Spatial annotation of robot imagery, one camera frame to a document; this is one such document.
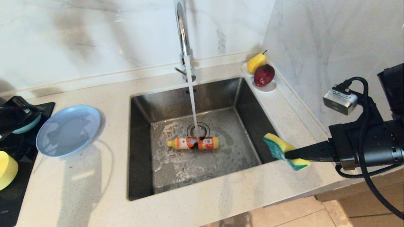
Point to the wooden cabinet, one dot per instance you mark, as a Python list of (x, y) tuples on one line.
[(363, 211)]

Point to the blue-grey plate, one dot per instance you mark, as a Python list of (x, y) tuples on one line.
[(68, 130)]

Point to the metal sink drain strainer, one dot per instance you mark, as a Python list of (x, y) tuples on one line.
[(205, 127)]

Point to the chrome faucet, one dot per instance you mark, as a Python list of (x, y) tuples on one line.
[(182, 31)]

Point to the running water stream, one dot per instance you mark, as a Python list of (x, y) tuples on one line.
[(192, 104)]

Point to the yellow pear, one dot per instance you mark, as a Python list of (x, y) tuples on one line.
[(255, 63)]

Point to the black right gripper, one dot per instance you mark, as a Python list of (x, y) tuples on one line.
[(366, 145)]

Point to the yellow sponge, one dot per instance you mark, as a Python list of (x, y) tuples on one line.
[(277, 143)]

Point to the pale yellow bowl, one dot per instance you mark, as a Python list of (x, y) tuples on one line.
[(8, 170)]

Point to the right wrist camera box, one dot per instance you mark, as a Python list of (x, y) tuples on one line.
[(341, 101)]

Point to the light blue bowl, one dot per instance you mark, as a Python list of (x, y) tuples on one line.
[(31, 124)]

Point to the orange dish soap bottle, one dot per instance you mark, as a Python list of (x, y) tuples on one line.
[(192, 142)]

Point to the dark red apple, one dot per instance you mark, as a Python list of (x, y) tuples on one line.
[(263, 75)]

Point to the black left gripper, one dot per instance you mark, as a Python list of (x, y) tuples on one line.
[(9, 121)]

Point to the stainless steel sink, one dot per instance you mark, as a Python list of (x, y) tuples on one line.
[(252, 126)]

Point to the black induction cooktop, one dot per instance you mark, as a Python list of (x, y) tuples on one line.
[(15, 201)]

